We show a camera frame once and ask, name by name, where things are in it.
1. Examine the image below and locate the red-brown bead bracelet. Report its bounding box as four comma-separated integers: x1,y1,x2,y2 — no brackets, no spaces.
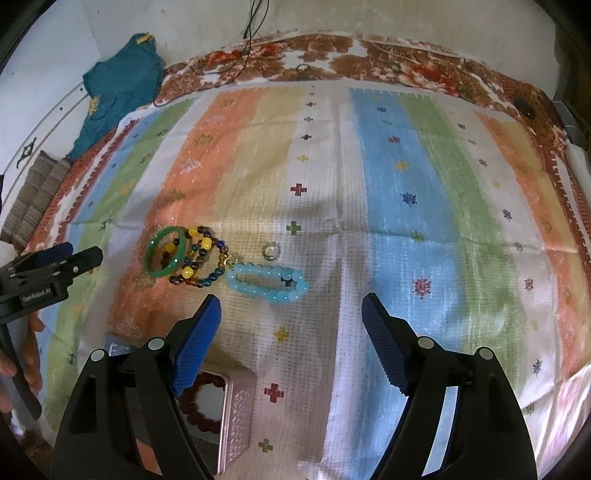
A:
178,374,227,428

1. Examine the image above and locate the teal garment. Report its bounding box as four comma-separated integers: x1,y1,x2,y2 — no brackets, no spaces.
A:
69,33,166,162

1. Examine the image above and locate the light blue bead bracelet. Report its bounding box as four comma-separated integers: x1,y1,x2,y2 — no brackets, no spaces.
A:
225,261,310,305

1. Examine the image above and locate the white foam pad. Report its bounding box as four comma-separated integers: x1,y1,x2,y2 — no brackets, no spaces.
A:
566,142,591,182

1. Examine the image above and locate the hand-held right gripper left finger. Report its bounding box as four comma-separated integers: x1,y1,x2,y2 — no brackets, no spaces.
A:
53,294,223,480

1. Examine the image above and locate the person's left hand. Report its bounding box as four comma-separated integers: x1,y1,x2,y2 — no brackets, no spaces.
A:
0,312,45,414

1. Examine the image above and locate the black power cable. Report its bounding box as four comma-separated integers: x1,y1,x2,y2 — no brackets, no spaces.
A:
152,0,260,108
191,0,273,86

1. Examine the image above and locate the multicolour bead bracelet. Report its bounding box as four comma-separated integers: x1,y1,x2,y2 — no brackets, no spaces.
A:
159,224,241,289

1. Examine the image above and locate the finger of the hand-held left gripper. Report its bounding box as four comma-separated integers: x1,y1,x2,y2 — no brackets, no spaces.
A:
14,242,75,273
50,246,103,278

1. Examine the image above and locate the grey box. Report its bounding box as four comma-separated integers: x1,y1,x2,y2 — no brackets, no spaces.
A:
553,98,583,140

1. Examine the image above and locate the striped pastel cloth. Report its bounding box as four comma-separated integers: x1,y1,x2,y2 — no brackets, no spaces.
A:
34,76,591,480

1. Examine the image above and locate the metal tin box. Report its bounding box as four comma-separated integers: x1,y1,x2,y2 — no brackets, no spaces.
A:
104,333,258,476

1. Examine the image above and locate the green jade bangle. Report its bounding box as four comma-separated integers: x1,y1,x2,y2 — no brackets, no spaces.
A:
145,226,189,278

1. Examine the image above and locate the white panel with black ornament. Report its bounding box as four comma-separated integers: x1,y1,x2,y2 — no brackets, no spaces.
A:
0,74,93,185

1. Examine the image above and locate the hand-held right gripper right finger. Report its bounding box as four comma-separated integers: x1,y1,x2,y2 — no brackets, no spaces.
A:
361,292,540,480

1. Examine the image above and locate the striped grey cushion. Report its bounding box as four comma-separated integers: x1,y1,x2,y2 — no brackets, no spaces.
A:
0,150,73,245

